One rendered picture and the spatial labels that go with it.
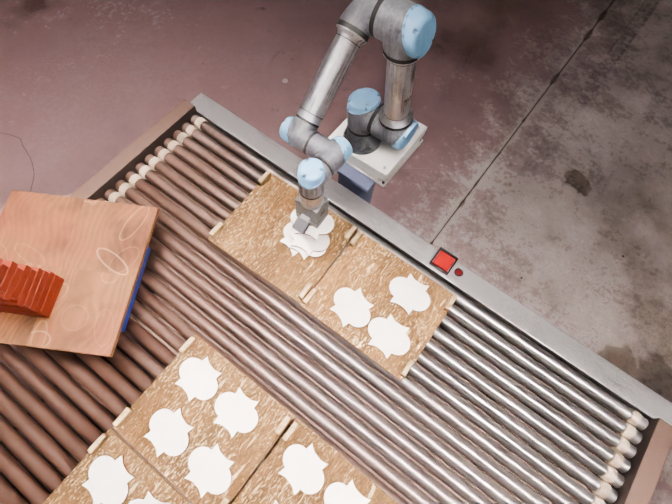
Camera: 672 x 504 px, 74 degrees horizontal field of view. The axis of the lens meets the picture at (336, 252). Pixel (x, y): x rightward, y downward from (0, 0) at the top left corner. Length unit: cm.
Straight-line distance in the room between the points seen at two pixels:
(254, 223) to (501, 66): 254
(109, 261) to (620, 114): 333
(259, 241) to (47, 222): 69
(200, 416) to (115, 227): 67
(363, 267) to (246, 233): 43
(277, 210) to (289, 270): 24
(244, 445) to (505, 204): 215
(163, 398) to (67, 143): 221
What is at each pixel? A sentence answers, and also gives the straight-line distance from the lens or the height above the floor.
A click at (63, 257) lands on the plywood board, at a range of 165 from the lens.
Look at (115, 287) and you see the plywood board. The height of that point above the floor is 104.
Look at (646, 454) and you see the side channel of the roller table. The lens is 172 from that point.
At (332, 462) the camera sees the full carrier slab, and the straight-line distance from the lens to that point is 143.
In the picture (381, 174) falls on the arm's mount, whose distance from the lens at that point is 173.
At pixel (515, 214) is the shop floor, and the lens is 296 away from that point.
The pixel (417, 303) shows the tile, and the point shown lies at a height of 94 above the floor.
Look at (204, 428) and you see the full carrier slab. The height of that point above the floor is 94.
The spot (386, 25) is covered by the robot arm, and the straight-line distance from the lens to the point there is 129.
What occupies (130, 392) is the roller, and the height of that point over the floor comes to 92.
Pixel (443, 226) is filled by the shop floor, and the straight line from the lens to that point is 276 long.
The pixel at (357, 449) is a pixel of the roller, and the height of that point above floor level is 92.
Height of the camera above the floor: 237
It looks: 66 degrees down
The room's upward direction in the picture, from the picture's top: 5 degrees clockwise
